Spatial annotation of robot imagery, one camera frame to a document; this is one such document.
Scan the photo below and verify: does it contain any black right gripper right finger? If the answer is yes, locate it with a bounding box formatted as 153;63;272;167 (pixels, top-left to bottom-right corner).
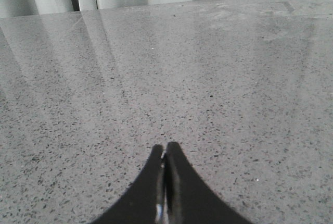
165;142;250;223

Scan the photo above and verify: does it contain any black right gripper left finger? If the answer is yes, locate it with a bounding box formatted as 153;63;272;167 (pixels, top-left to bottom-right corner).
93;145;164;223

